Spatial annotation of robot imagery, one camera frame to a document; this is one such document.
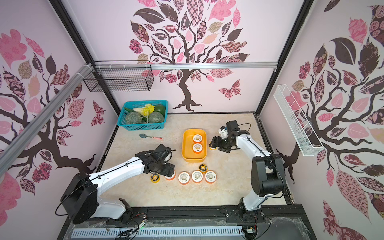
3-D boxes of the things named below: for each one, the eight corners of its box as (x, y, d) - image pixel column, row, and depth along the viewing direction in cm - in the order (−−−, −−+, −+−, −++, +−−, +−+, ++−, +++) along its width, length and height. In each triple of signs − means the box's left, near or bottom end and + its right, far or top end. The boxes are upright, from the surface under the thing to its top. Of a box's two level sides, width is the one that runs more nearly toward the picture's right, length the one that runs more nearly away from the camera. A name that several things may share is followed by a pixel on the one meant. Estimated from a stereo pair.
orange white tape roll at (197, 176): (191, 183, 87) (191, 181, 85) (191, 171, 91) (191, 170, 89) (203, 183, 87) (203, 181, 85) (202, 171, 91) (203, 170, 89)
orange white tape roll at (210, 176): (204, 183, 86) (205, 182, 84) (204, 171, 91) (204, 170, 89) (216, 183, 86) (217, 182, 84) (215, 171, 91) (216, 170, 89)
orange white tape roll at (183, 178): (178, 184, 86) (177, 183, 84) (178, 172, 91) (178, 171, 89) (190, 184, 86) (189, 183, 84) (190, 172, 91) (190, 171, 89)
